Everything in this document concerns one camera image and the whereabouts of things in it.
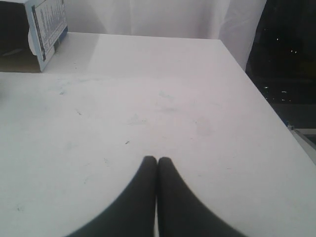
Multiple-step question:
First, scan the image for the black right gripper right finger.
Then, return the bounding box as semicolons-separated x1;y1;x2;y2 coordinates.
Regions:
157;157;243;237

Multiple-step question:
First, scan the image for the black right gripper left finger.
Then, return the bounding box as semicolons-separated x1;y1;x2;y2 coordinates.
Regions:
69;156;157;237

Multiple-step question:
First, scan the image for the blue white cardboard box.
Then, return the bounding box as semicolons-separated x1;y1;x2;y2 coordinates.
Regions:
0;0;68;73

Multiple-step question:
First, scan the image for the grey metal frame piece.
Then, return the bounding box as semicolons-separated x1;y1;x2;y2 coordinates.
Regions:
285;121;316;146

